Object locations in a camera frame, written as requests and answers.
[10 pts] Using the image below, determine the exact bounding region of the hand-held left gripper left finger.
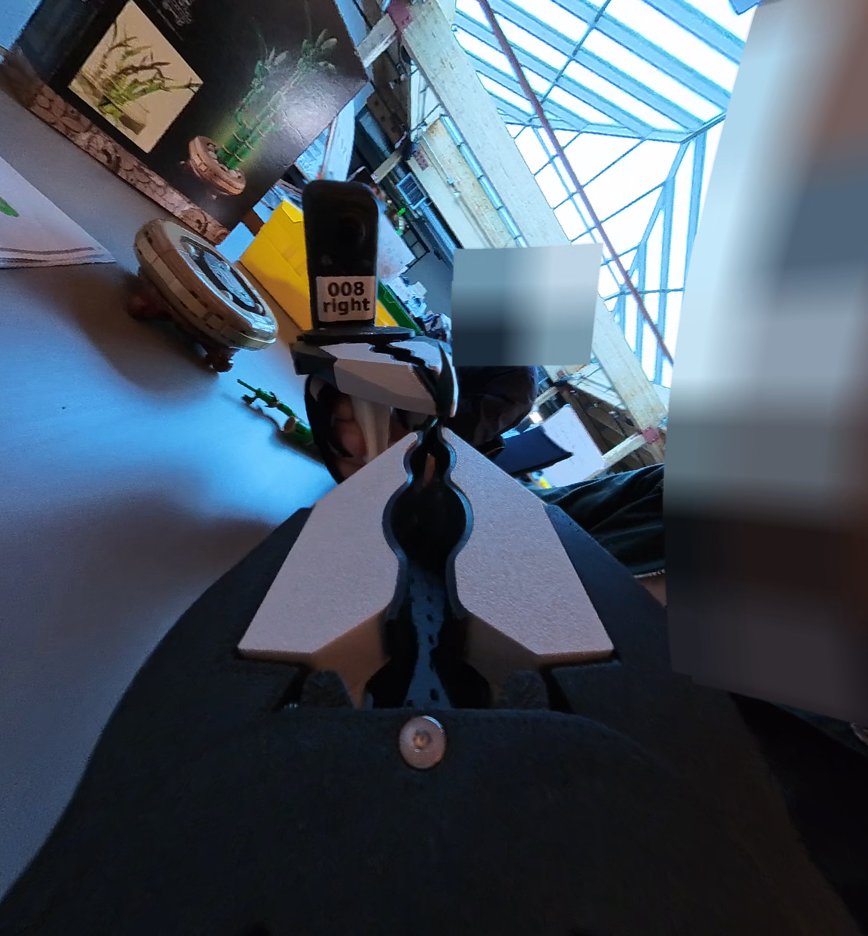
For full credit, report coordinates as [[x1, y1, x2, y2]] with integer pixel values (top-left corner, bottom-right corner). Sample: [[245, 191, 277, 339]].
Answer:
[[238, 431, 425, 707]]

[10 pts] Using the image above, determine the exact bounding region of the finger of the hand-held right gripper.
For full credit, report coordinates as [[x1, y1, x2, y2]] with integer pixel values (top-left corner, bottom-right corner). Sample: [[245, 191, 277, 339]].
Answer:
[[332, 338, 455, 383], [334, 357, 441, 416]]

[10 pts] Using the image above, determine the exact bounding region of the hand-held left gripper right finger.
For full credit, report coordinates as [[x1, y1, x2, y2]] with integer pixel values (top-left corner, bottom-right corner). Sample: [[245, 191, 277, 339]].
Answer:
[[437, 428, 616, 707]]

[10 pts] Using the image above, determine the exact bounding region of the person's right hand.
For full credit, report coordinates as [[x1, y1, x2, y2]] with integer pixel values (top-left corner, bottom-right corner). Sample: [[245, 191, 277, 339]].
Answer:
[[316, 395, 378, 480]]

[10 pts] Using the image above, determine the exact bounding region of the yellow plastic bin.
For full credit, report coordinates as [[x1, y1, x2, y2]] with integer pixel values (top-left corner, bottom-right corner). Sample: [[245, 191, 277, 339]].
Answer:
[[239, 200, 400, 330]]

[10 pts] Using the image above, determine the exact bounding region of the green toy bamboo stalk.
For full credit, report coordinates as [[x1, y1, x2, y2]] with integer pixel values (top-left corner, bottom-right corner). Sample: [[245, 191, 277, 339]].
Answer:
[[237, 377, 315, 447]]

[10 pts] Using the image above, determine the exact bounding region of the person's dark clothing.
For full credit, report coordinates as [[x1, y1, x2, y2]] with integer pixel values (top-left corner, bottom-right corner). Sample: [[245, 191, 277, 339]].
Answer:
[[535, 464, 668, 580]]

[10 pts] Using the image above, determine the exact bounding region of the round toy pot base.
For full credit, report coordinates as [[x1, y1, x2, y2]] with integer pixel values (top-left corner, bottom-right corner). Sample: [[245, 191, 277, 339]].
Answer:
[[127, 218, 280, 372]]

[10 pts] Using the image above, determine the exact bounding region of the black box with bamboo picture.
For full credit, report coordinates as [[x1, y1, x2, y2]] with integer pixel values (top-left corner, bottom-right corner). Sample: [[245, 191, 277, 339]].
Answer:
[[10, 0, 374, 247]]

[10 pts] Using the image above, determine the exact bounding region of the white instruction booklet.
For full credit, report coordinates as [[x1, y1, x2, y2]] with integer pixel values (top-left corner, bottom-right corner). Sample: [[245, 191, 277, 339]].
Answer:
[[0, 124, 118, 269]]

